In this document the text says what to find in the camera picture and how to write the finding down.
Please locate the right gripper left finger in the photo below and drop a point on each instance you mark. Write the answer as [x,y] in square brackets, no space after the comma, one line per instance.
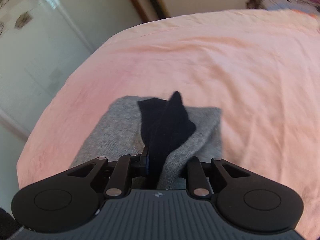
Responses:
[144,162]

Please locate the grey sweater with navy sleeves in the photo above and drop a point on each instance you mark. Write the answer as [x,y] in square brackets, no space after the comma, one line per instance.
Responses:
[171,132]

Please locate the white sliding wardrobe door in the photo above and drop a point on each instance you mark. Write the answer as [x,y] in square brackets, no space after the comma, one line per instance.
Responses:
[42,43]

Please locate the pile of clothes on bed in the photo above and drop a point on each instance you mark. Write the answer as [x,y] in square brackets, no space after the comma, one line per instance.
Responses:
[306,6]

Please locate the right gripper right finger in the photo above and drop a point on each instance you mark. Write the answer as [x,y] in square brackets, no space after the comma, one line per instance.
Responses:
[194,170]

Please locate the pink bed sheet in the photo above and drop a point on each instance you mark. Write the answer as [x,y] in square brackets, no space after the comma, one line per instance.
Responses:
[260,67]

